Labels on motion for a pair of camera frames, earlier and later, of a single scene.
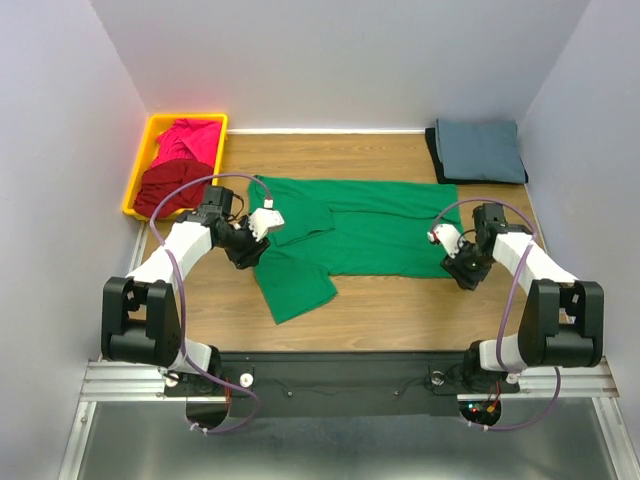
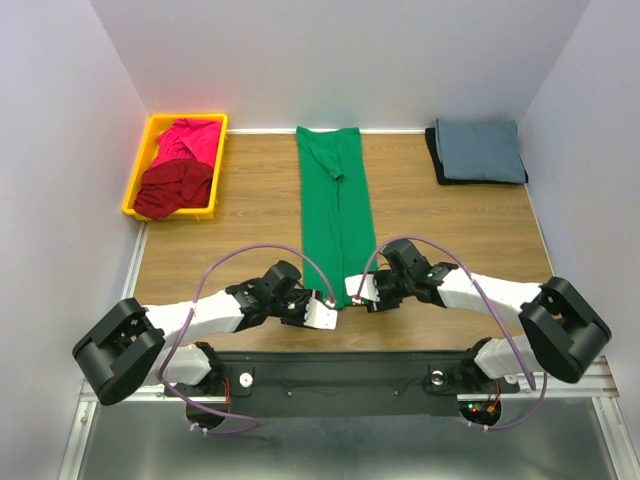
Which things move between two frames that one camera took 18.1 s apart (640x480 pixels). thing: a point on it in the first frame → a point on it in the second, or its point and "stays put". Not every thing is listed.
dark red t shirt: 158,179 stays put
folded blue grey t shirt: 480,150 stays put
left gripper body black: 248,251 → 298,310
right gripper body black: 458,270 → 385,293
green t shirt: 350,228 → 337,227
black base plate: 342,385 stays put
